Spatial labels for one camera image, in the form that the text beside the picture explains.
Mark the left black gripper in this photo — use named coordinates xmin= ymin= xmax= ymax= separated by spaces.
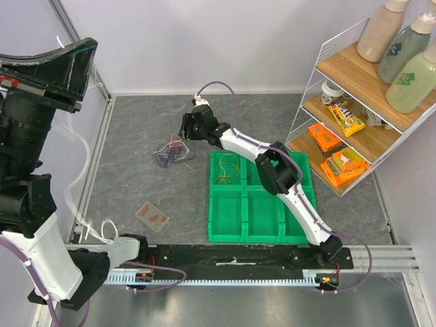
xmin=0 ymin=34 xmax=102 ymax=168

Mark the yellow cable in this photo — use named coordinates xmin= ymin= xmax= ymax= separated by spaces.
xmin=216 ymin=153 xmax=242 ymax=185

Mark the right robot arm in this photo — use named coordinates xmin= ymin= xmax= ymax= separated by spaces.
xmin=180 ymin=104 xmax=343 ymax=268

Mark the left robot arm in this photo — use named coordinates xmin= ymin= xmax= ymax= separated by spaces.
xmin=1 ymin=37 xmax=150 ymax=310

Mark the transparent red printed card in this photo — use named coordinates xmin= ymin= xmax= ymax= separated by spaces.
xmin=135 ymin=202 xmax=170 ymax=233

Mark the green six-compartment bin tray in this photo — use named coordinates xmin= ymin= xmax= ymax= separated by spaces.
xmin=208 ymin=151 xmax=308 ymax=245

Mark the orange snack box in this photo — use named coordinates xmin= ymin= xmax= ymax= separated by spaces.
xmin=309 ymin=123 xmax=345 ymax=154

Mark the white paper cup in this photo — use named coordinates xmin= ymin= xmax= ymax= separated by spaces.
xmin=321 ymin=80 xmax=345 ymax=106

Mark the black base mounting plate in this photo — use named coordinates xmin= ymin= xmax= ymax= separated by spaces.
xmin=135 ymin=244 xmax=354 ymax=281

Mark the yellow candy bag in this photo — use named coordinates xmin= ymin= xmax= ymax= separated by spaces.
xmin=327 ymin=101 xmax=366 ymax=137

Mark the orange yellow sponge pack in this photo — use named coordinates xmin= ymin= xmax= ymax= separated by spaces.
xmin=321 ymin=147 xmax=371 ymax=186

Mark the white small pouch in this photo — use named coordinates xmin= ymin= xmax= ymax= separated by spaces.
xmin=361 ymin=107 xmax=393 ymax=130

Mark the beige pump bottle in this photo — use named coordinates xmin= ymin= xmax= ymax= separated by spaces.
xmin=356 ymin=0 xmax=409 ymax=63

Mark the light green pump bottle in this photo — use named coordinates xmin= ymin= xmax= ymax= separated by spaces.
xmin=386 ymin=42 xmax=435 ymax=114

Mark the grey-green pump bottle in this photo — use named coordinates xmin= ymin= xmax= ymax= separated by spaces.
xmin=377 ymin=10 xmax=435 ymax=85

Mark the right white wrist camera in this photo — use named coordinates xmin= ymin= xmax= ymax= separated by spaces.
xmin=192 ymin=95 xmax=210 ymax=107

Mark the white wire shelf rack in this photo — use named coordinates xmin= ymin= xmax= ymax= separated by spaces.
xmin=286 ymin=19 xmax=435 ymax=196

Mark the grey slotted cable duct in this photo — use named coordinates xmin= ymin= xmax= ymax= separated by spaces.
xmin=104 ymin=268 xmax=339 ymax=287

